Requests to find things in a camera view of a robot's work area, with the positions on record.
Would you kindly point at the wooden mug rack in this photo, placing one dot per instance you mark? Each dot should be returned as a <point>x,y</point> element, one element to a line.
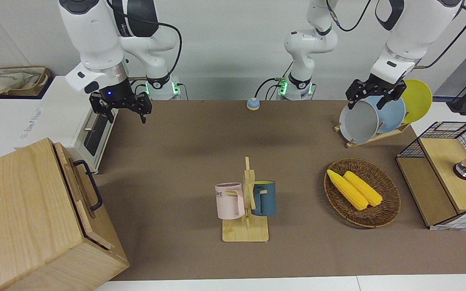
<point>245,232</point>

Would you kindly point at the blue round button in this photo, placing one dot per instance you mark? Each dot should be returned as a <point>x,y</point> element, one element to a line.
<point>253,104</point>

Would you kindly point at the yellow corn cob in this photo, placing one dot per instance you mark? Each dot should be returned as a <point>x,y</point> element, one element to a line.
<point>348,190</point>
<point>364,188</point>

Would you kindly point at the light wooden drawer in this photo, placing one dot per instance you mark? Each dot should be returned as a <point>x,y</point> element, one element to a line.
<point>80,202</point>

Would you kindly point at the light wooden drawer cabinet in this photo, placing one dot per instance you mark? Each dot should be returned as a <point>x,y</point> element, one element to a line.
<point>18,218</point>

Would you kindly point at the dark blue mug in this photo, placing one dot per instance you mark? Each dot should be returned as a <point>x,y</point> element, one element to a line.
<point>267,198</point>

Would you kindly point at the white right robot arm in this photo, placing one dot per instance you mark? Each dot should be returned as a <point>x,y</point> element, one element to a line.
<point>91,36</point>

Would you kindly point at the grey plate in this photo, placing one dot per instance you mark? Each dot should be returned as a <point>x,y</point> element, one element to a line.
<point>358,123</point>

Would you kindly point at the white toaster oven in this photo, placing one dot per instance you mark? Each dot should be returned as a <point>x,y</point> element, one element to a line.
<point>67,121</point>

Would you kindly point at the wooden plate rack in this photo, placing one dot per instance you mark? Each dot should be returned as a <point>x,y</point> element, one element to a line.
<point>390,133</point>

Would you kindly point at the pink mug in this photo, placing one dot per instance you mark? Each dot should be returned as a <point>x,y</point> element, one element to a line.
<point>228,202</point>

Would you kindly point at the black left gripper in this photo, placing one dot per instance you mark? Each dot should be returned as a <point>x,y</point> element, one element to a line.
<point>380,88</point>

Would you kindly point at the light blue plate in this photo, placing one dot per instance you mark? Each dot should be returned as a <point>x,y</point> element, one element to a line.
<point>390,115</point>

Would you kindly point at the beige paper bag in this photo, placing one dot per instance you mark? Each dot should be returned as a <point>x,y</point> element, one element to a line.
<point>10,81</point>

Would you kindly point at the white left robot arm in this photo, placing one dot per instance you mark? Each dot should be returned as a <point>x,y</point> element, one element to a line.
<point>411,36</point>

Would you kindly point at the brown table mat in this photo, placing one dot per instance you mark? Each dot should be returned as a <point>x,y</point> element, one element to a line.
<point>176,161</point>

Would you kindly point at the brown wicker basket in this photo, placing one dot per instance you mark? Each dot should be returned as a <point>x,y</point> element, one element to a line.
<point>382,214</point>

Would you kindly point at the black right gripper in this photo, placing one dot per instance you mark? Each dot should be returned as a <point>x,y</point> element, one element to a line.
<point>115,95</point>

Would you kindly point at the yellow plate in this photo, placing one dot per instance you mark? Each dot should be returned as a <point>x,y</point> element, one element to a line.
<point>419,101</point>

